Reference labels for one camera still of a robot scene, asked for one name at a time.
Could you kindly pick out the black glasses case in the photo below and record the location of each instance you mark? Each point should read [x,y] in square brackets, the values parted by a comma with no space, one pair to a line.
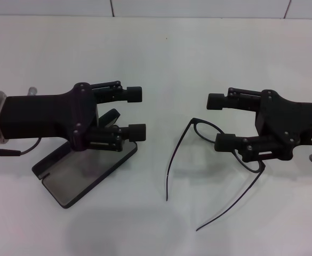
[91,170]

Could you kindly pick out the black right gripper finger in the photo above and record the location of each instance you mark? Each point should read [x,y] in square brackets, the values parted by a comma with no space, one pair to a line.
[215,101]

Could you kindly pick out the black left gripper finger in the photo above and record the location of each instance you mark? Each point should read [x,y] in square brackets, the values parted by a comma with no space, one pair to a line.
[134,94]
[137,132]

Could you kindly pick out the black glasses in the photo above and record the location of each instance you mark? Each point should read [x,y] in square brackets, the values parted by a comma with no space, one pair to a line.
[195,121]

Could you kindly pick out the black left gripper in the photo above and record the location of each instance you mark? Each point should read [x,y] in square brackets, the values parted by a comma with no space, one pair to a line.
[43,114]

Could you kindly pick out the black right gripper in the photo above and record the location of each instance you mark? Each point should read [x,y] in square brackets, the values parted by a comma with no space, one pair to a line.
[299,120]

